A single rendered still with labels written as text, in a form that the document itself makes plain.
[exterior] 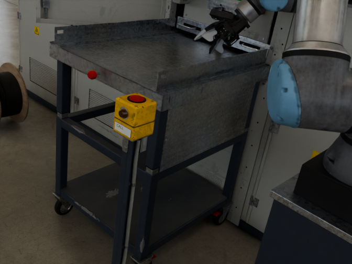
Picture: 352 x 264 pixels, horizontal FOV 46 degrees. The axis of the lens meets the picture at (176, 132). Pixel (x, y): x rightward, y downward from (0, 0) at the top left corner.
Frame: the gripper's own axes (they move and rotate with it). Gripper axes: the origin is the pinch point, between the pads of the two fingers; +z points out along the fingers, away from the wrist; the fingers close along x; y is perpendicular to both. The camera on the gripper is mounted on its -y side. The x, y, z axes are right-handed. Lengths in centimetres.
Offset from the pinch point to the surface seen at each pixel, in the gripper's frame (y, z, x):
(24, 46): -137, 108, 56
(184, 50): -9.5, 7.5, 8.6
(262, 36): 2.2, -21.6, 23.5
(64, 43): -25, 39, -29
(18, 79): -92, 107, 31
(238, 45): -3.8, -11.1, 26.4
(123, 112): 37, 20, -58
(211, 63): 17.3, -0.8, -13.3
